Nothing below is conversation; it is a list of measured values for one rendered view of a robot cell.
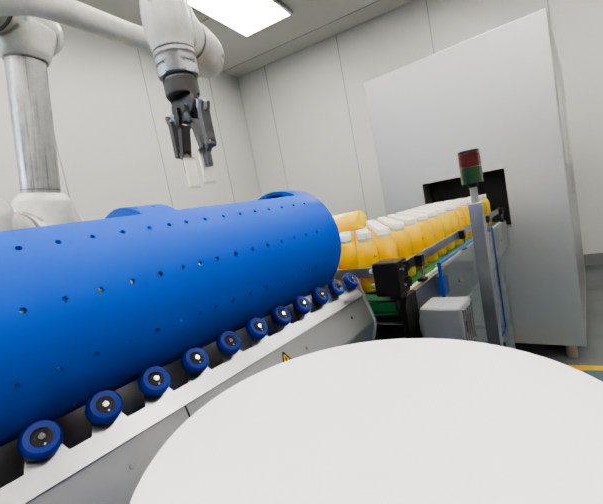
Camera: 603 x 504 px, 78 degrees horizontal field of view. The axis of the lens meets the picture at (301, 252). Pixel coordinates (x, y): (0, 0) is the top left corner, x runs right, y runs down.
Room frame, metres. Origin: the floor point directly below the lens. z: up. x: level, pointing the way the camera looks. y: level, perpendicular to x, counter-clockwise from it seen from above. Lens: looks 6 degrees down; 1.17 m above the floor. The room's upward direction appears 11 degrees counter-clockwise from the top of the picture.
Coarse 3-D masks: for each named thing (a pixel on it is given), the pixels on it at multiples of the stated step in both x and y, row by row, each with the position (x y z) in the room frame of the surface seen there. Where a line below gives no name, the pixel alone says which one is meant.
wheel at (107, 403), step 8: (96, 392) 0.49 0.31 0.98; (104, 392) 0.49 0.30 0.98; (112, 392) 0.50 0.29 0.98; (88, 400) 0.48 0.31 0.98; (96, 400) 0.48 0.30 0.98; (104, 400) 0.49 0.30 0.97; (112, 400) 0.49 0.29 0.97; (120, 400) 0.49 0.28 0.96; (88, 408) 0.47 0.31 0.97; (96, 408) 0.47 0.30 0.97; (104, 408) 0.48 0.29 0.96; (112, 408) 0.48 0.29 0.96; (120, 408) 0.49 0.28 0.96; (88, 416) 0.46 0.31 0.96; (96, 416) 0.46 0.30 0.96; (104, 416) 0.47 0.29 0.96; (112, 416) 0.47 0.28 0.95; (96, 424) 0.47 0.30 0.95; (104, 424) 0.47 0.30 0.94
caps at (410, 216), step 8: (448, 200) 2.34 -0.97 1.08; (456, 200) 2.14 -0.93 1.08; (464, 200) 1.96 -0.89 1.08; (416, 208) 2.06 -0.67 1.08; (424, 208) 1.87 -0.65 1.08; (432, 208) 1.73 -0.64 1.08; (440, 208) 1.60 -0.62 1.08; (448, 208) 1.67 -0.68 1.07; (392, 216) 1.71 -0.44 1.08; (400, 216) 1.58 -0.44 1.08; (408, 216) 1.61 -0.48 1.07; (416, 216) 1.46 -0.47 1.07; (424, 216) 1.39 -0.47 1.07; (368, 224) 1.59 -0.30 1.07; (376, 224) 1.38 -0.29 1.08; (408, 224) 1.30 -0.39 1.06
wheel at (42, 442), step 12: (48, 420) 0.44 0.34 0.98; (24, 432) 0.42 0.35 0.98; (36, 432) 0.42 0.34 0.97; (48, 432) 0.43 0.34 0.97; (60, 432) 0.43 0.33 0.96; (24, 444) 0.41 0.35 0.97; (36, 444) 0.41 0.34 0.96; (48, 444) 0.42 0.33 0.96; (60, 444) 0.43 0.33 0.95; (24, 456) 0.40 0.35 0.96; (36, 456) 0.41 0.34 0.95; (48, 456) 0.42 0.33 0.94
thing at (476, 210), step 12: (468, 204) 1.15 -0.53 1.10; (480, 204) 1.13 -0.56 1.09; (480, 216) 1.13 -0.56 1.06; (480, 228) 1.13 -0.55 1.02; (480, 240) 1.14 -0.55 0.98; (480, 252) 1.14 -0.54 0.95; (480, 264) 1.14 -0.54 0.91; (480, 276) 1.15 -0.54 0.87; (492, 276) 1.14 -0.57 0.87; (480, 288) 1.15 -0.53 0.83; (492, 288) 1.13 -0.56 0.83; (492, 300) 1.13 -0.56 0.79; (492, 312) 1.13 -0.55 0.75; (492, 324) 1.14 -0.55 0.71; (492, 336) 1.14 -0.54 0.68
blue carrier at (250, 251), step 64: (0, 256) 0.43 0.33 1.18; (64, 256) 0.47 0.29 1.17; (128, 256) 0.52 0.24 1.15; (192, 256) 0.59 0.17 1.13; (256, 256) 0.69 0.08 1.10; (320, 256) 0.86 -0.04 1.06; (0, 320) 0.39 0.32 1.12; (64, 320) 0.43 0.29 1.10; (128, 320) 0.49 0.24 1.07; (192, 320) 0.58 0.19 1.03; (0, 384) 0.38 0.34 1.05; (64, 384) 0.44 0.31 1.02
